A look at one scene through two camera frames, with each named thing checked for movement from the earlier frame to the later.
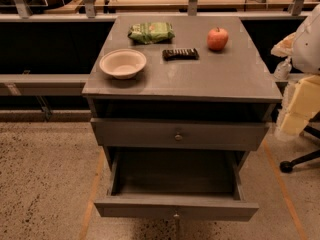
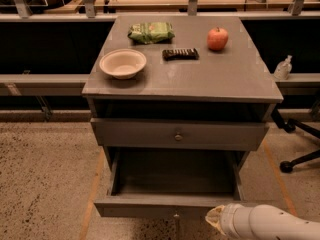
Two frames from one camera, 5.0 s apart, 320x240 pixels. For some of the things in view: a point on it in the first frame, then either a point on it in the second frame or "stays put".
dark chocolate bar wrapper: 180,54 stays put
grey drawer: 174,183 stays put
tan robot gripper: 308,49 → 229,220
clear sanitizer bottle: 283,69 stays put
